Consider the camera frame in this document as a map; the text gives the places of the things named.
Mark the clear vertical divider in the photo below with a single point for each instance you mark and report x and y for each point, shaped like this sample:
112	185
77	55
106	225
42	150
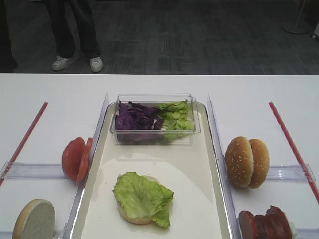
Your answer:
232	221
81	187

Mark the sesame top bun right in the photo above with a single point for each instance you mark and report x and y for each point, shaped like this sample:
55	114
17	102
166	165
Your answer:
261	163

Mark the right white sneaker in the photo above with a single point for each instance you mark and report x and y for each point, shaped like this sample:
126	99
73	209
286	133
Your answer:
96	64

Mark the tomato slice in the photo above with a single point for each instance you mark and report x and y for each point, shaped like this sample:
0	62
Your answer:
71	158
84	161

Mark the right red straw rail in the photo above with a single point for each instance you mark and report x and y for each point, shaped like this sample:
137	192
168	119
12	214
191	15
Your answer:
291	142

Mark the left clear vertical divider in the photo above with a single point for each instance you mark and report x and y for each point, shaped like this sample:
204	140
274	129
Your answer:
81	187

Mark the upper left clear holder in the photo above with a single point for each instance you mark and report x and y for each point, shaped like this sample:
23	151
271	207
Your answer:
19	170

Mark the sesame top bun left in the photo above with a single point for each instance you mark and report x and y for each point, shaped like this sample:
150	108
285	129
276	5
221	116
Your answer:
239	162

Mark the right tomato slice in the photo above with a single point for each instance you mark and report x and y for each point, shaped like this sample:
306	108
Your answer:
84	161

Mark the green lettuce leaf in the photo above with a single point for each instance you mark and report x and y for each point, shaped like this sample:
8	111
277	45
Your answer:
142	196

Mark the left tomato slice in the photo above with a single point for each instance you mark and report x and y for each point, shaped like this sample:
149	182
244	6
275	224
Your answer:
71	158

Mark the right clear vertical divider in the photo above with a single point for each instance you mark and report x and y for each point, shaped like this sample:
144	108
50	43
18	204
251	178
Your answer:
232	221

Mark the standing bun half left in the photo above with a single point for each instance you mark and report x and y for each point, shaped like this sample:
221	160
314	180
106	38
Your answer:
35	221

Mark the purple cabbage leaves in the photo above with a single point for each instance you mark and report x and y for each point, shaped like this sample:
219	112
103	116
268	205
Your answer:
133	116

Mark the lower left clear holder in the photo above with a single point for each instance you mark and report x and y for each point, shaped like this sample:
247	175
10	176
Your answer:
59	234

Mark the cream metal serving tray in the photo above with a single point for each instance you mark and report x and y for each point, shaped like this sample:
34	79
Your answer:
190	171

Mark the upper right clear holder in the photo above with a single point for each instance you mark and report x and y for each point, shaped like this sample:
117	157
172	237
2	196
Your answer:
292	173

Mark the red straw rail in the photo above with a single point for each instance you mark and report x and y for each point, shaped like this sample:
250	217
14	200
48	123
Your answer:
25	139
291	142

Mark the meat patty slice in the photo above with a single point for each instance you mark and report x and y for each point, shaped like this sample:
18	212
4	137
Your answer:
265	228
280	222
248	225

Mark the clear plastic salad box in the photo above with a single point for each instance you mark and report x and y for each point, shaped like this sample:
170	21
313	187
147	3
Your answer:
153	100

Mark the front meat patty slice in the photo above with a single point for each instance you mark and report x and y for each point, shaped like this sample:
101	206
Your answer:
248	225

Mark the clear holder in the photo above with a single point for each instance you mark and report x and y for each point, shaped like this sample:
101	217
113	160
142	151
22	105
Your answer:
292	173
59	234
19	170
307	234

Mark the sesame bun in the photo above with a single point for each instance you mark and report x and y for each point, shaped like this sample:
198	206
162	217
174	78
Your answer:
239	162
261	163

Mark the green lettuce pile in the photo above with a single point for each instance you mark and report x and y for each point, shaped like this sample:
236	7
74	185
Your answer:
176	117

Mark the middle meat patty slice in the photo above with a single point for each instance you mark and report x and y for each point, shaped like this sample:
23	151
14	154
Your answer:
265	228

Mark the left white sneaker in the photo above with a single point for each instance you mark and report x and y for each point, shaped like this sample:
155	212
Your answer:
61	63

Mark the bottom bun on tray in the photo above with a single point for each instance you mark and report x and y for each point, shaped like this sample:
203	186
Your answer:
137	219

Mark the lower right clear holder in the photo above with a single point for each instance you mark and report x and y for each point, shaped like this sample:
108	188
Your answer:
307	234

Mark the rear meat patty slice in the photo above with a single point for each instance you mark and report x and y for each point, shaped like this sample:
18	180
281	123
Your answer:
280	222

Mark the left red straw rail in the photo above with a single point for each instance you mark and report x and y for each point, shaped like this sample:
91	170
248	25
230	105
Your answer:
25	139

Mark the white sneaker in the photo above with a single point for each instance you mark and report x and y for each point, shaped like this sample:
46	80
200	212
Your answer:
61	63
96	64

